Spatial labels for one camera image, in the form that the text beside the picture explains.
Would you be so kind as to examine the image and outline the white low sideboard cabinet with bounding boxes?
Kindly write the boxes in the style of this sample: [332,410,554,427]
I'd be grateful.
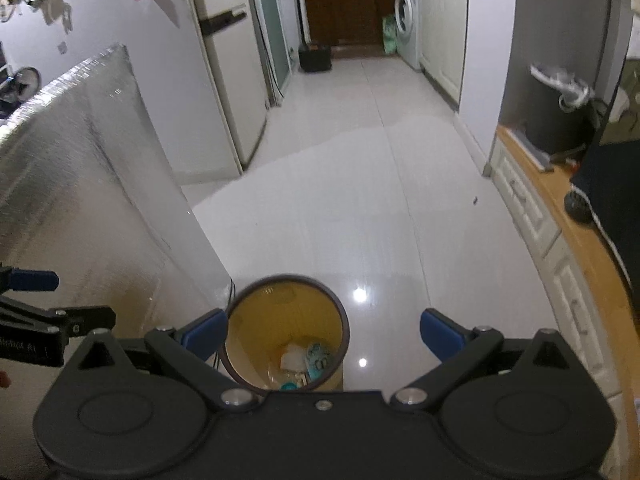
[489,127,639,479]

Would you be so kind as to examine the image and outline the green plastic bag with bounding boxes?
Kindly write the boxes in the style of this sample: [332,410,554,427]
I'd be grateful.
[382,14,397,55]

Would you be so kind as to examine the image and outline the dark brown entrance door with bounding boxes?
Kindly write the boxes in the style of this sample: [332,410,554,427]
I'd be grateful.
[304,0,395,47]

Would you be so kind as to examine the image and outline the white refrigerator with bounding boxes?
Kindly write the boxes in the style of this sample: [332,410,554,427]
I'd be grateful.
[193,0,268,168]

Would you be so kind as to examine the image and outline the black storage box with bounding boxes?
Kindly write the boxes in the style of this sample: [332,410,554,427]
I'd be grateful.
[298,42,332,74]

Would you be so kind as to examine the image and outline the yellow round trash bin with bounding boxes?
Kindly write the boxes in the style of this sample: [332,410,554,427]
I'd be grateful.
[219,274,350,394]

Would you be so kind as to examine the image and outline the black lined trash can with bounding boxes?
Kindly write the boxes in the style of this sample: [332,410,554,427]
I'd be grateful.
[525,63,594,156]

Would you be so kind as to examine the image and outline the white front-load washing machine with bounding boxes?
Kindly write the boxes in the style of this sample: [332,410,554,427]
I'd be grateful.
[394,0,420,70]

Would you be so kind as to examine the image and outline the white kitchen base cabinets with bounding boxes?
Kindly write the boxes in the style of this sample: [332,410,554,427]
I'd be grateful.
[420,0,468,104]

